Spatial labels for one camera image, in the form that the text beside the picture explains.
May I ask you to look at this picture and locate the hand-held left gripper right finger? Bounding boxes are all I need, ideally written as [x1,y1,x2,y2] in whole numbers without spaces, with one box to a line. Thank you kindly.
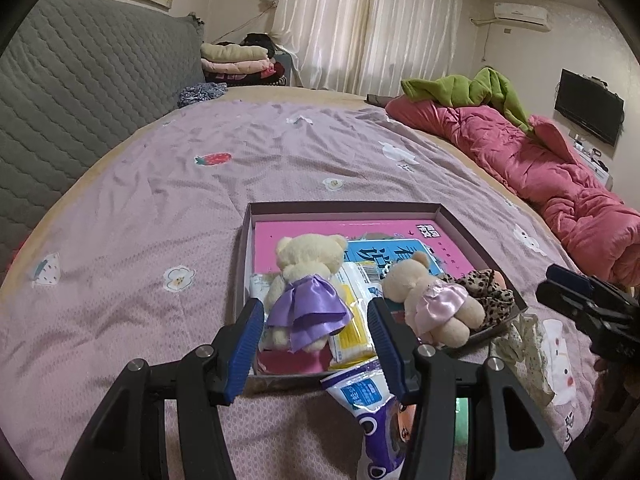
[367,298,576,480]

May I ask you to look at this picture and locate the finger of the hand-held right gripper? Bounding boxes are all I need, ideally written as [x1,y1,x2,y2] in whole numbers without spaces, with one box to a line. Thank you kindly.
[545,264,602,299]
[536,282,597,332]

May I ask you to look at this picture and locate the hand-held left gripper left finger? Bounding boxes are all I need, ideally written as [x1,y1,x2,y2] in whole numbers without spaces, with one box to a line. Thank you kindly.
[60,298,266,480]

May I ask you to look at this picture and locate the white tissue pack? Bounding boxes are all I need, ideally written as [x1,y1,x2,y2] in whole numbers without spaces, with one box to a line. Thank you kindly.
[327,261,386,368]

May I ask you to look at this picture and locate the purple and white packet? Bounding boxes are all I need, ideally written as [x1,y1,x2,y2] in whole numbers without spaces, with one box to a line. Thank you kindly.
[320,360,426,480]

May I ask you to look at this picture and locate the teddy bear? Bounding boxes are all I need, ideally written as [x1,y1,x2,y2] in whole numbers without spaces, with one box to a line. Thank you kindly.
[381,251,487,348]
[264,233,351,353]

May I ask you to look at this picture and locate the leopard print cloth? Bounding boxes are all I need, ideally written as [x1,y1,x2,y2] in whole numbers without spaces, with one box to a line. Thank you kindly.
[442,269,516,332]

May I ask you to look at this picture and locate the brown cardboard box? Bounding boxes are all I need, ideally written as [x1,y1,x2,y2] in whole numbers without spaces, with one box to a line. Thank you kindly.
[234,201,530,396]

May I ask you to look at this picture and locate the white floral cloth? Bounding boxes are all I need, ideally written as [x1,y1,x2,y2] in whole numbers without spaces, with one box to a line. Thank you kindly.
[492,312,551,396]

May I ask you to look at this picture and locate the pink quilt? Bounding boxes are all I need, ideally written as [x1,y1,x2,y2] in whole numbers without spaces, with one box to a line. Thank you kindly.
[385,94,640,286]

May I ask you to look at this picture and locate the white cabinet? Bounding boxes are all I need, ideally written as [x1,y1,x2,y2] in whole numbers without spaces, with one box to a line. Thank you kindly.
[570,135,615,188]

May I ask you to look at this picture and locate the pink picture book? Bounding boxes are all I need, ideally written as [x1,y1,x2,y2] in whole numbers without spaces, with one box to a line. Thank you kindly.
[252,219,488,376]

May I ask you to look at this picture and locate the purple printed bedsheet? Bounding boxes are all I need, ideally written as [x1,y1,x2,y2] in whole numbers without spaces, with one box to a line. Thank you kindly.
[0,100,596,480]

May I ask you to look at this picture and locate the green blanket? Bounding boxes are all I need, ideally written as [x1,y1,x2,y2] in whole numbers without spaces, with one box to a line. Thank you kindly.
[401,66,535,133]

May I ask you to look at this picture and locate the blue patterned cloth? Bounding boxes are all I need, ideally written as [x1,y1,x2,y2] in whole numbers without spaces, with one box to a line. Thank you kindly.
[177,82,228,108]

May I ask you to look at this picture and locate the white air conditioner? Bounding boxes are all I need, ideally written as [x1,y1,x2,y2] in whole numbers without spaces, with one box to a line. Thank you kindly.
[492,1,551,31]

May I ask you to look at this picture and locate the pink folded garment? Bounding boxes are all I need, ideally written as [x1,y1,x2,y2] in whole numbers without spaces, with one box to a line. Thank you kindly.
[201,59,273,76]

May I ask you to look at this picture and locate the beige folded garment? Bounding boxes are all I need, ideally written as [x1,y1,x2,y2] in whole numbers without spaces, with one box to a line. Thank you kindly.
[200,42,271,63]

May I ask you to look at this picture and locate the black garment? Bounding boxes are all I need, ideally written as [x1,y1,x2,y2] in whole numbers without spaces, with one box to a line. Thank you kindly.
[242,32,281,48]

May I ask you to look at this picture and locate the grey quilted headboard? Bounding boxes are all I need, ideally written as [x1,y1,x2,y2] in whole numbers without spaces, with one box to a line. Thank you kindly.
[0,0,206,271]

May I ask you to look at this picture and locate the white curtain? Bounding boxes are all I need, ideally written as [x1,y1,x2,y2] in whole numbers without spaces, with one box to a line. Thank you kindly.
[272,0,468,98]

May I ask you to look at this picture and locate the black wall television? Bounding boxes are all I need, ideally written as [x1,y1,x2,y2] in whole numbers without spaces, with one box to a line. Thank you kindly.
[554,68,625,147]

